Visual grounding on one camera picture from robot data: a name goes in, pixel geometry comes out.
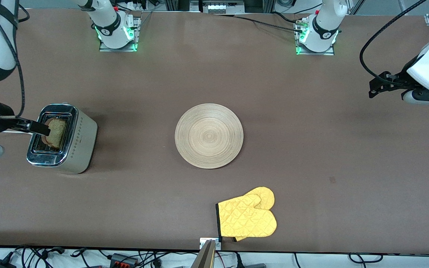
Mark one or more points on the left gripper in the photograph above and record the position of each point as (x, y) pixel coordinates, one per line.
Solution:
(401, 80)

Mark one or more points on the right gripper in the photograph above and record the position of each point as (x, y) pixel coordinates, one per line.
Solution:
(1, 113)

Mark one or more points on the slice of brown bread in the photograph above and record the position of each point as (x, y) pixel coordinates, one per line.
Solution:
(58, 134)

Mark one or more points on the round wooden plate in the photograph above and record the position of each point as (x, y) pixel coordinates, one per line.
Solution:
(209, 136)

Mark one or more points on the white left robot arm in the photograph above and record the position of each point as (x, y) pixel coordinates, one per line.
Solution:
(324, 33)

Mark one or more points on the silver beige two-slot toaster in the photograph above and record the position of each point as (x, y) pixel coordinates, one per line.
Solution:
(76, 145)

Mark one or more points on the black power adapter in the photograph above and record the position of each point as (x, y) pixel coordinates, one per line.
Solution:
(0, 264)

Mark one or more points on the black orange connector block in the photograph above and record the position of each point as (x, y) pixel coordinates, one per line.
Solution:
(123, 259)

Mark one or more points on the yellow quilted oven mitt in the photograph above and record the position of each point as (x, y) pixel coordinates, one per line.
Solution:
(266, 195)
(246, 221)

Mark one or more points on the grey power strip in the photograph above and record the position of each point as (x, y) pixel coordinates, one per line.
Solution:
(222, 6)

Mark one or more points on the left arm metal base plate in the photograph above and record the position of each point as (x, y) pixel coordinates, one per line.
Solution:
(330, 51)

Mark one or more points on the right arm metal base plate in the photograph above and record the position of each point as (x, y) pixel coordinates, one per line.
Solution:
(104, 47)

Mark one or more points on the camera stand post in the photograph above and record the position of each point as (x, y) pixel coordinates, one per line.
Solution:
(204, 257)

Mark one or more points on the metal mounting bracket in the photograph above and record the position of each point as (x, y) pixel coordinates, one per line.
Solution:
(218, 244)

